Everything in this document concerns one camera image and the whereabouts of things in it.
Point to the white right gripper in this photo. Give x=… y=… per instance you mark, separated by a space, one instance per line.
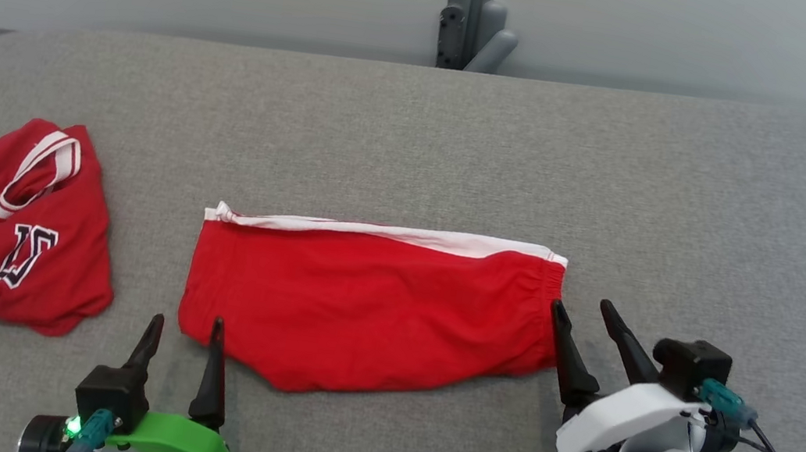
x=628 y=419

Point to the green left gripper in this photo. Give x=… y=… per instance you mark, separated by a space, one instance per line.
x=182 y=447

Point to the red basketball jersey white sleeves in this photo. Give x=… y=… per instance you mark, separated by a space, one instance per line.
x=19 y=267

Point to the red shorts white stripe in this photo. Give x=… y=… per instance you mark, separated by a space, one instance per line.
x=360 y=307

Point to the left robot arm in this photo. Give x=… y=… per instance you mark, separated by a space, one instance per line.
x=42 y=437

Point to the grey slanted cylinder peg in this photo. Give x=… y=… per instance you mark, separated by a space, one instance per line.
x=497 y=50

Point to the grey upright cylinder peg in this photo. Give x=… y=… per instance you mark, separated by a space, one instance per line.
x=492 y=22

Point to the dark grey hinge plate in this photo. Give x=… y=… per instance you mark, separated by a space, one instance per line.
x=451 y=36

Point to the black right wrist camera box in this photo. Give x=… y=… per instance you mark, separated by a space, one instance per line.
x=691 y=365

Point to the teal left camera connector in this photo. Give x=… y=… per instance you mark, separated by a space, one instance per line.
x=94 y=431

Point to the teal camera connector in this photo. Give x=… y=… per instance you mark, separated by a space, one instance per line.
x=94 y=431
x=725 y=401

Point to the teal right camera connector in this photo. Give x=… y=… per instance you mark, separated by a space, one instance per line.
x=725 y=401

